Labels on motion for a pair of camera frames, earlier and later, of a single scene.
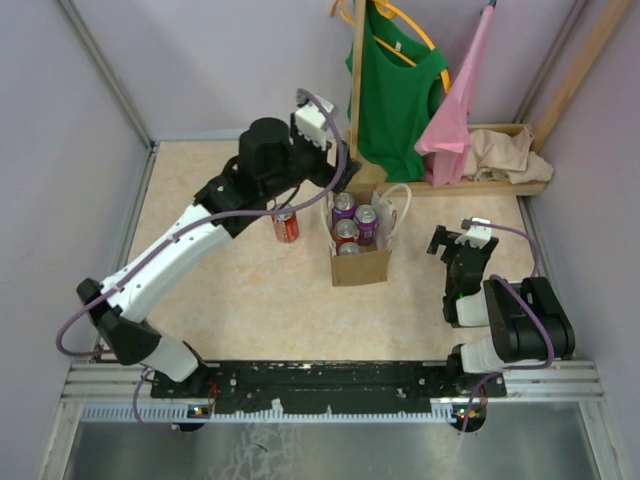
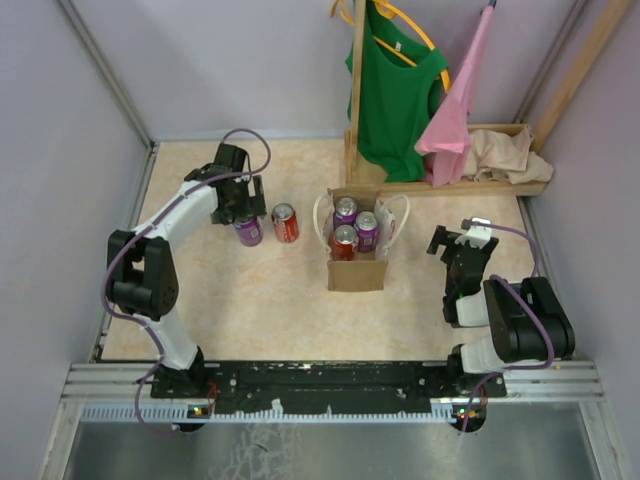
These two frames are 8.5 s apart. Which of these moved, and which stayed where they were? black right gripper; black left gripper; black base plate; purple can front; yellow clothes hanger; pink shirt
Moved: purple can front; black left gripper
Stayed: black right gripper; black base plate; pink shirt; yellow clothes hanger
